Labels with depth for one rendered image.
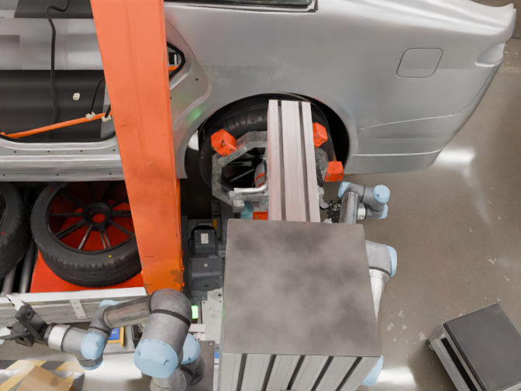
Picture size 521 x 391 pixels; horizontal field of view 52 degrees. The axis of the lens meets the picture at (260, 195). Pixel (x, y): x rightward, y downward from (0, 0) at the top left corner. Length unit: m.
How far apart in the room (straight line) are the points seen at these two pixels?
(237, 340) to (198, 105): 1.55
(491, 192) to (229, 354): 3.36
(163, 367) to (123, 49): 0.82
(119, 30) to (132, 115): 0.29
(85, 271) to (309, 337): 1.99
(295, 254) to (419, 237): 2.70
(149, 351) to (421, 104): 1.62
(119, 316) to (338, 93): 1.27
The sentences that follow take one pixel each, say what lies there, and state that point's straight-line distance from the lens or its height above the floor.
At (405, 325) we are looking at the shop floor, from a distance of 3.26.
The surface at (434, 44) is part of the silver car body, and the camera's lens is 2.28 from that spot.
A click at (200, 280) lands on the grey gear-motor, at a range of 2.75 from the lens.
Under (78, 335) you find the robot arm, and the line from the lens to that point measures 1.73.
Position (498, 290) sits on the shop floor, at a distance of 3.61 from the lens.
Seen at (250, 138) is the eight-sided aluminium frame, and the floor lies 1.12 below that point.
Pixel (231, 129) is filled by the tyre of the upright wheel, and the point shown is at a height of 1.11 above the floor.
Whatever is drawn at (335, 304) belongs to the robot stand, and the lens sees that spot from 0.90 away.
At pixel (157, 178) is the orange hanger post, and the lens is 1.79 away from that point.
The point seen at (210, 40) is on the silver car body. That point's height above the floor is 1.57.
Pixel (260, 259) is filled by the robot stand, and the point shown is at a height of 2.03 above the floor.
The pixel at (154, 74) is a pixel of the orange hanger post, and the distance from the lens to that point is 1.47.
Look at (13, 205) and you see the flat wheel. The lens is 3.00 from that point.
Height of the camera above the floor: 2.82
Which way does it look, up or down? 53 degrees down
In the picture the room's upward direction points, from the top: 8 degrees clockwise
